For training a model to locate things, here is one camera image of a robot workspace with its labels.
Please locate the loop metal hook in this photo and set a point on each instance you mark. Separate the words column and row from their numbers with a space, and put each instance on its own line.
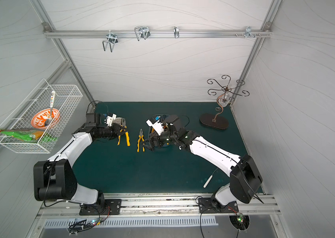
column 142, row 32

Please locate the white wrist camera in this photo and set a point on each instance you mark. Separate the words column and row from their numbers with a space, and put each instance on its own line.
column 110, row 118
column 156, row 124

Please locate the yellow black pliers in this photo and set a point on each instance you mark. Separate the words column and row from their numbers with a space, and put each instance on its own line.
column 127, row 137
column 140, row 142

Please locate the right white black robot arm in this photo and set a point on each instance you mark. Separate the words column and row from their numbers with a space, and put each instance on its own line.
column 244, row 176

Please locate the right metal bracket hook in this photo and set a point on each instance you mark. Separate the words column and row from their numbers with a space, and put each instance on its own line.
column 248, row 34

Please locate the orange white patterned bowl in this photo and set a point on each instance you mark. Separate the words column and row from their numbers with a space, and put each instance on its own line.
column 39, row 119

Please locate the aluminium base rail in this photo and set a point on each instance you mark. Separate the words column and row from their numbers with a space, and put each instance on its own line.
column 165, row 204

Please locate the aluminium cross rail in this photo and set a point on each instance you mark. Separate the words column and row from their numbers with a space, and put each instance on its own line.
column 162, row 34

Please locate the white handled spoon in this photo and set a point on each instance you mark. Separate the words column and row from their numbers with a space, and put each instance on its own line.
column 49, row 119

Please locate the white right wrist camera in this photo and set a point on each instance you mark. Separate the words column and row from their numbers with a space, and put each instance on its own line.
column 156, row 124

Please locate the white wire wall basket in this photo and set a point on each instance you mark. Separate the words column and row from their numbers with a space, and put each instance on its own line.
column 66, row 100

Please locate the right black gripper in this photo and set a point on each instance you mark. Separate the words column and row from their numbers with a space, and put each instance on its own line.
column 154, row 140

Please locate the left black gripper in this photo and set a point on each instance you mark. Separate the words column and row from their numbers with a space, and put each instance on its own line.
column 118, row 125

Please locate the white vented cable duct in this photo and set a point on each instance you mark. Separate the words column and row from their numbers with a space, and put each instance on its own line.
column 131, row 222

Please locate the green snack packet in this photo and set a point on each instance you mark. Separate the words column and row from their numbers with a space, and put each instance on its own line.
column 29, row 135

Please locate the double prong metal hook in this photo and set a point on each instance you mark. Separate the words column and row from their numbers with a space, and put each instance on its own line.
column 110, row 42

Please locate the brown metal jewelry stand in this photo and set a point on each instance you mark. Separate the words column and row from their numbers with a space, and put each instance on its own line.
column 226, row 95

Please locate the white handled small tool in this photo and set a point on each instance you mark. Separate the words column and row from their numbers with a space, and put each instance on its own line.
column 209, row 179

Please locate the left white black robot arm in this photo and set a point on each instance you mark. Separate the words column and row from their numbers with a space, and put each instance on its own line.
column 54, row 179

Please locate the blue plastic storage box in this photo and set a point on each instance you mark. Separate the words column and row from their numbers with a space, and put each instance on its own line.
column 162, row 118

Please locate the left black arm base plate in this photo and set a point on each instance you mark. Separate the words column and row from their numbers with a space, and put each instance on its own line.
column 109, row 206

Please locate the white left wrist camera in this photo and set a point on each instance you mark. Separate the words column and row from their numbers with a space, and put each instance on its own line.
column 110, row 118

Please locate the white round strainer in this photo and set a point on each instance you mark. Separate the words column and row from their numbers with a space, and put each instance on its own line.
column 120, row 121

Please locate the small metal hook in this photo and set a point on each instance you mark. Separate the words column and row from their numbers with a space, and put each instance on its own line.
column 176, row 32

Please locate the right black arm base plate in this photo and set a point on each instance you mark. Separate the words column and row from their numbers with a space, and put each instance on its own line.
column 212, row 206

